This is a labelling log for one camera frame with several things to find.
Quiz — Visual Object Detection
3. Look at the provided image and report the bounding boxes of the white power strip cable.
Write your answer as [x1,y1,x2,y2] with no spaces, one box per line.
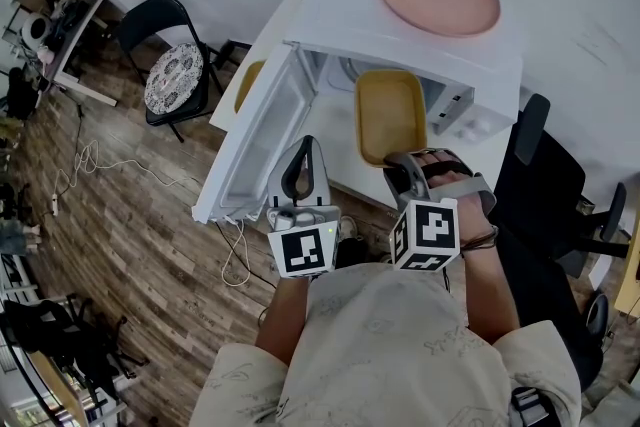
[52,139,191,217]

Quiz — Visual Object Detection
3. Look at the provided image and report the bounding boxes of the light wooden desk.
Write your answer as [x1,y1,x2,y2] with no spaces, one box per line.
[613,214,640,316]

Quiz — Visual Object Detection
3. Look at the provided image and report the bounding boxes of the black folding chair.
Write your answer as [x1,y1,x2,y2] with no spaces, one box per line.
[115,0,226,144]

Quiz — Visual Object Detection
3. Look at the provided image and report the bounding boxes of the white round device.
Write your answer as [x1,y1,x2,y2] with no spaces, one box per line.
[20,12,54,51]

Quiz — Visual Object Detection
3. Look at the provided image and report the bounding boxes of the patterned round seat cushion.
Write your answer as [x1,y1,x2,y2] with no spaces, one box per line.
[143,42,205,117]

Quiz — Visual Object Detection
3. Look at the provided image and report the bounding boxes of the white microwave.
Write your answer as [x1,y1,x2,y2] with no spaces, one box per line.
[192,0,524,224]

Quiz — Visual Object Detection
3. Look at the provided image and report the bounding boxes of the black swivel chair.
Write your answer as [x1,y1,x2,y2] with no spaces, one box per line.
[0,292,151,416]

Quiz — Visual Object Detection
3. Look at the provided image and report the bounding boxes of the brown wrist band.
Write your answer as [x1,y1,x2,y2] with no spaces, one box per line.
[459,224,501,259]

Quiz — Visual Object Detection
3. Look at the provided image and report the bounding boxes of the person's left forearm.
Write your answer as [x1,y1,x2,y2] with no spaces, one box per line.
[254,274,314,366]

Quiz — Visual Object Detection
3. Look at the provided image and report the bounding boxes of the person's cream shirt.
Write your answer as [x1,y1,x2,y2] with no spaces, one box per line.
[189,262,584,427]

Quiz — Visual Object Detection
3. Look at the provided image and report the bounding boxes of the yellow tray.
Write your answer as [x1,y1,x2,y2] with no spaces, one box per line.
[353,68,429,168]
[233,59,267,114]

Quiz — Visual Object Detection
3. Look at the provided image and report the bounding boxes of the black harness buckle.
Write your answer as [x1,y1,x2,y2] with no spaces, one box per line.
[509,386,551,427]

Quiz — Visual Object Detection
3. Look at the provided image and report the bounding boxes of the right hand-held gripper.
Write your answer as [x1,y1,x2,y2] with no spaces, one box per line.
[383,152,497,273]

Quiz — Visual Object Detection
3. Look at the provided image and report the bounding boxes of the person's black trousers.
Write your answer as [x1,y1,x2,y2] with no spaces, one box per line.
[334,237,396,269]

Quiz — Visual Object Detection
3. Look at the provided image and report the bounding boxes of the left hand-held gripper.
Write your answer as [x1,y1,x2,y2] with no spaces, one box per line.
[265,135,343,280]

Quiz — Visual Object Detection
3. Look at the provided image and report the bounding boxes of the black office chair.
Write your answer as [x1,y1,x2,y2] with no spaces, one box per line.
[487,92,629,391]

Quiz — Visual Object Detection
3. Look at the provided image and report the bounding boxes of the person's right hand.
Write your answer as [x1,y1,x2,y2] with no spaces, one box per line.
[418,148,495,242]

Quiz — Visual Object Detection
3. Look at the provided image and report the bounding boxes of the person's right forearm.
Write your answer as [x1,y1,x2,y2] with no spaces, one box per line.
[459,234,521,346]

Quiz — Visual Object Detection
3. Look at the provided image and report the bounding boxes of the white side table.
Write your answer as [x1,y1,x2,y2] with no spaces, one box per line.
[2,0,126,109]

